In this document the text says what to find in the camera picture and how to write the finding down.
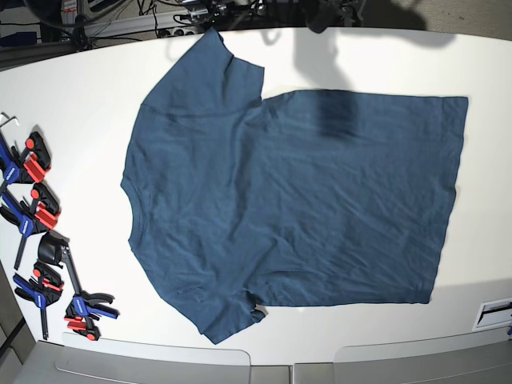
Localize dark blue T-shirt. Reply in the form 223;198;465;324
121;30;469;344

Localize white power strip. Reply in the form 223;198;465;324
156;27;197;38

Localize blue red bar clamp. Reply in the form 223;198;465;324
1;131;51;194
62;246;119;341
1;182;61;270
13;261;64;340

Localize top blue red bar clamp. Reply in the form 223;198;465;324
1;131;51;194

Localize silver hex key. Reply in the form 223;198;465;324
0;112;20;127

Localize right grey tray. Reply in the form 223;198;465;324
333;328;511;383

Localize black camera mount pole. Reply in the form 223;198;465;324
304;0;340;34

